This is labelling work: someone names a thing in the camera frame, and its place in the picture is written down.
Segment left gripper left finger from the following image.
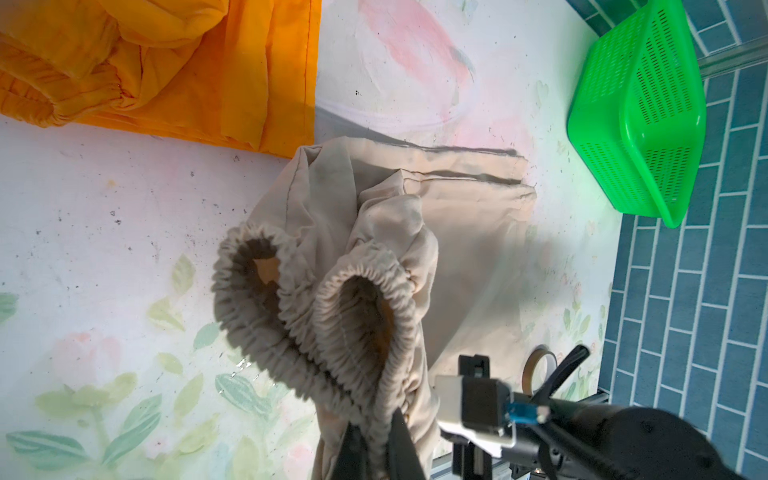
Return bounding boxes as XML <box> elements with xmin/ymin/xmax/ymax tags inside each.
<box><xmin>331</xmin><ymin>423</ymin><xmax>368</xmax><ymax>480</ymax></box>

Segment black tape ring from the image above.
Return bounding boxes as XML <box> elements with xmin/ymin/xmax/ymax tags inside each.
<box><xmin>520</xmin><ymin>345</ymin><xmax>559</xmax><ymax>396</ymax></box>

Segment green plastic basket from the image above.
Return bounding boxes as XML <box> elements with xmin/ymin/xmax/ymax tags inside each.
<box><xmin>567</xmin><ymin>1</ymin><xmax>707</xmax><ymax>228</ymax></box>

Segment beige shorts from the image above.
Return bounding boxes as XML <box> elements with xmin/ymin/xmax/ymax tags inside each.
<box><xmin>212</xmin><ymin>137</ymin><xmax>536</xmax><ymax>479</ymax></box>

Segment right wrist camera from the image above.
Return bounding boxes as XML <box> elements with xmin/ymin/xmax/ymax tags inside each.
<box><xmin>433</xmin><ymin>355</ymin><xmax>551</xmax><ymax>460</ymax></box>

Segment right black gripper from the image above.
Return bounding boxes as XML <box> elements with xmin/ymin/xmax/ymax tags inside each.
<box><xmin>499</xmin><ymin>397</ymin><xmax>740</xmax><ymax>479</ymax></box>

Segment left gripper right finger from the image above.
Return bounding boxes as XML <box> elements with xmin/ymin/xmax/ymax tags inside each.
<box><xmin>386</xmin><ymin>409</ymin><xmax>426</xmax><ymax>480</ymax></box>

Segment orange shorts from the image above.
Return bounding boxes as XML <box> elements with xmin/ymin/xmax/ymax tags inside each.
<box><xmin>1</xmin><ymin>1</ymin><xmax>321</xmax><ymax>158</ymax></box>

